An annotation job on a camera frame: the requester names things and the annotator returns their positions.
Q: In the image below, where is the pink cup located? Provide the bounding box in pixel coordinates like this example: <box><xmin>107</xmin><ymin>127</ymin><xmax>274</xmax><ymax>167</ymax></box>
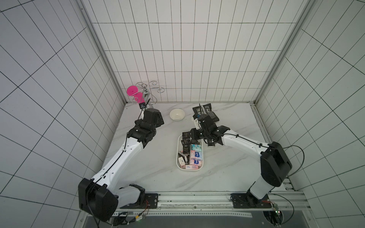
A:
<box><xmin>126</xmin><ymin>85</ymin><xmax>145</xmax><ymax>104</ymax></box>

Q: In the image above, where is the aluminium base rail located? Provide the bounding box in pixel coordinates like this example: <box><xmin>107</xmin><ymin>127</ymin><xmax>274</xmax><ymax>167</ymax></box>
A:
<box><xmin>82</xmin><ymin>190</ymin><xmax>311</xmax><ymax>219</ymax></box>

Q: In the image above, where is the black tissue multipack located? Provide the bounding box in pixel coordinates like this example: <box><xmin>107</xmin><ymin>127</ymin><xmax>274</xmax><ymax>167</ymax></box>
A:
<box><xmin>193</xmin><ymin>104</ymin><xmax>219</xmax><ymax>123</ymax></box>

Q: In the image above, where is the chrome cup stand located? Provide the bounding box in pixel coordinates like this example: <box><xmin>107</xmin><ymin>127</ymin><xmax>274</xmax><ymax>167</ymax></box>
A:
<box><xmin>135</xmin><ymin>81</ymin><xmax>165</xmax><ymax>108</ymax></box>

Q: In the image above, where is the teal tissue pack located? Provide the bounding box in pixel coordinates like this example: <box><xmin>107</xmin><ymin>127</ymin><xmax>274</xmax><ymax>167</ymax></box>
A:
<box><xmin>191</xmin><ymin>144</ymin><xmax>202</xmax><ymax>152</ymax></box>

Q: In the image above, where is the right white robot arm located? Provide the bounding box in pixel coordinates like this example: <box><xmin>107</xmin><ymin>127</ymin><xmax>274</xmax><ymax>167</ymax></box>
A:
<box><xmin>190</xmin><ymin>114</ymin><xmax>292</xmax><ymax>204</ymax></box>

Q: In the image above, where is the black Face tissue pack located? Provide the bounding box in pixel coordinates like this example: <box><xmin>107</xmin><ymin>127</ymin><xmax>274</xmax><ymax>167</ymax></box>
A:
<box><xmin>182</xmin><ymin>132</ymin><xmax>191</xmax><ymax>139</ymax></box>

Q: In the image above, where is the pink blue tissue pack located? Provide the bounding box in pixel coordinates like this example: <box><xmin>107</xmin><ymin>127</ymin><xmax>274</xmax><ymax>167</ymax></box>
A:
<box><xmin>190</xmin><ymin>151</ymin><xmax>203</xmax><ymax>161</ymax></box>

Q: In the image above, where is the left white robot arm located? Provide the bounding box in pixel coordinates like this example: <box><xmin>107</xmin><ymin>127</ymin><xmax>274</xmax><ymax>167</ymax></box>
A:
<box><xmin>78</xmin><ymin>108</ymin><xmax>164</xmax><ymax>222</ymax></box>

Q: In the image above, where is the white bowl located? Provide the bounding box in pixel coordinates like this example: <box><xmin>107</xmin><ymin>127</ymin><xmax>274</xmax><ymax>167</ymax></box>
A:
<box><xmin>169</xmin><ymin>108</ymin><xmax>185</xmax><ymax>121</ymax></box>

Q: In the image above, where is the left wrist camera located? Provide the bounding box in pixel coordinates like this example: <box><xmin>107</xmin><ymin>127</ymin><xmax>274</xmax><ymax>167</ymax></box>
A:
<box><xmin>139</xmin><ymin>98</ymin><xmax>151</xmax><ymax>110</ymax></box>

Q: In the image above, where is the white storage box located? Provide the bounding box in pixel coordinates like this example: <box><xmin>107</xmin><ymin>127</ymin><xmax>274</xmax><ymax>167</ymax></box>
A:
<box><xmin>176</xmin><ymin>135</ymin><xmax>203</xmax><ymax>171</ymax></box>

